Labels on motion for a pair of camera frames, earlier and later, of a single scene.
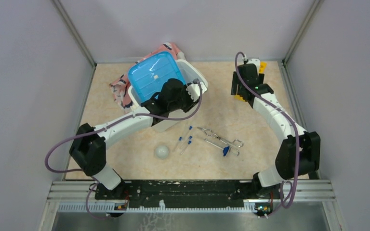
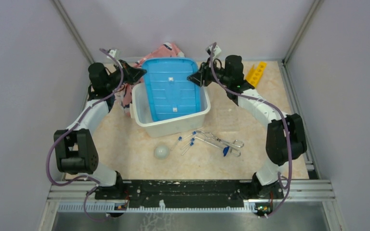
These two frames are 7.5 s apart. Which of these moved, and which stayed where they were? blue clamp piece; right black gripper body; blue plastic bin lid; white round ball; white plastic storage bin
Moved: right black gripper body; blue plastic bin lid; white plastic storage bin
Stayed: white round ball; blue clamp piece
